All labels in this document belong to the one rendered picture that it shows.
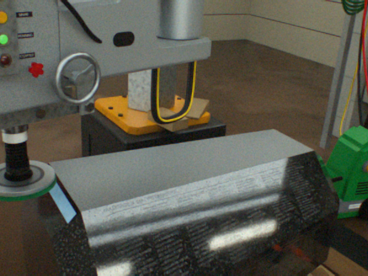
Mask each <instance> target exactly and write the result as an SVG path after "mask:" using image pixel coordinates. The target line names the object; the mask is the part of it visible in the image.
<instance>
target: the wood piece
mask: <svg viewBox="0 0 368 276"><path fill-rule="evenodd" d="M159 114H160V115H161V116H163V117H165V116H170V115H174V114H176V112H173V111H171V110H169V109H166V108H164V107H162V108H159ZM147 119H148V120H150V121H152V122H154V123H156V122H155V120H154V119H153V116H152V111H151V110H148V111H147ZM188 122H189V119H188V118H187V117H184V118H183V119H181V120H179V121H177V122H174V123H170V124H158V123H156V124H158V125H160V126H163V127H164V128H166V129H167V130H169V131H171V132H174V131H179V130H183V129H185V128H188Z"/></svg>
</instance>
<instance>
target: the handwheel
mask: <svg viewBox="0 0 368 276"><path fill-rule="evenodd" d="M75 59H85V60H87V61H88V62H90V63H91V64H90V65H88V66H87V67H86V69H85V70H83V71H82V72H81V71H78V70H75V71H73V72H70V71H66V70H64V69H65V67H66V66H67V65H68V64H69V63H70V62H71V61H72V60H75ZM93 70H94V73H95V80H94V84H93V87H92V89H91V90H90V91H89V92H88V94H87V95H85V96H84V97H83V96H82V87H84V86H85V85H86V83H87V81H88V77H87V75H88V74H89V73H90V72H92V71H93ZM61 75H62V76H63V77H65V78H66V79H68V80H69V82H70V84H71V85H72V86H75V89H76V99H71V98H69V97H67V96H65V94H64V93H63V92H62V88H61V85H60V79H61ZM100 79H101V73H100V66H99V64H98V62H97V60H96V59H95V58H94V57H93V56H92V55H91V54H89V53H86V52H72V53H71V54H70V55H68V56H66V57H65V58H64V59H63V60H61V61H60V63H59V64H58V66H57V69H56V71H55V75H54V88H55V92H56V94H57V96H58V97H59V99H60V100H61V101H63V102H64V103H66V104H67V105H71V106H79V105H83V104H85V103H86V102H88V101H89V100H90V99H92V98H93V97H94V96H95V94H96V92H97V90H98V88H99V85H100Z"/></svg>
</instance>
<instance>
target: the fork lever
mask: <svg viewBox="0 0 368 276"><path fill-rule="evenodd" d="M62 92H63V93H64V94H65V96H67V97H69V98H71V99H76V97H73V91H72V86H67V87H62ZM85 110H86V111H87V112H89V113H90V112H92V111H93V110H94V103H92V102H88V103H86V104H85ZM79 112H80V106H71V105H67V104H66V103H64V102H63V101H60V102H55V103H52V104H48V105H43V106H39V107H33V108H28V109H24V110H19V111H15V112H10V113H6V114H3V115H0V130H2V129H7V128H13V127H17V126H19V125H23V124H29V123H34V122H38V121H44V120H49V119H54V118H59V117H63V116H65V115H71V114H75V113H79Z"/></svg>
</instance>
